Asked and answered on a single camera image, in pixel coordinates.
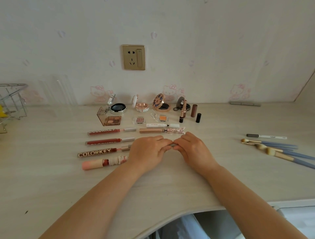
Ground light grey trousers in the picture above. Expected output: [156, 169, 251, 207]
[177, 214, 212, 239]

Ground clear acrylic organizer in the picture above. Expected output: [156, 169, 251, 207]
[38, 74, 78, 106]

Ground white floral round compact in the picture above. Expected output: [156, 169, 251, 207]
[132, 95, 150, 113]

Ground silver round cushion compact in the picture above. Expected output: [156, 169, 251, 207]
[102, 93, 128, 115]

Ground person's left hand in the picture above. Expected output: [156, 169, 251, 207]
[128, 135, 173, 174]

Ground person's right forearm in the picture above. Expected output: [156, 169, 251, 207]
[204, 165, 309, 239]

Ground pink blue patterned compact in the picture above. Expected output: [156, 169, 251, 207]
[152, 93, 171, 113]

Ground person's left forearm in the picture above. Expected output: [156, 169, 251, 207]
[39, 165, 148, 239]

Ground person's right hand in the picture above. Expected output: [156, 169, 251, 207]
[172, 132, 221, 178]

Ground metal wire basket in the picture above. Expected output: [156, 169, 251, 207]
[0, 83, 28, 133]

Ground white drawer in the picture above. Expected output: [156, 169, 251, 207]
[278, 206, 315, 239]

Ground small dark round compact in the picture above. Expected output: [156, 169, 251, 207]
[173, 97, 191, 111]

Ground white grey eyeliner pen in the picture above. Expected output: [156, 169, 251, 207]
[246, 134, 287, 140]

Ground orange single eyeshadow pan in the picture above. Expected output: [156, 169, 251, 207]
[150, 113, 170, 123]

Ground white concealer tube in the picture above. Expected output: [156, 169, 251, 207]
[146, 123, 180, 128]

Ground light wooden table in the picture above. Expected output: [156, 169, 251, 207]
[0, 102, 315, 239]

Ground brown Colorkey lip gloss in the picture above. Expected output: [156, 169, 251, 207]
[77, 144, 132, 158]

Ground gold wall socket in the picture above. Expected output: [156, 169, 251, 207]
[122, 44, 146, 71]

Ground ornate rose gold lip tube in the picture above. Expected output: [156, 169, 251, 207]
[139, 127, 185, 135]

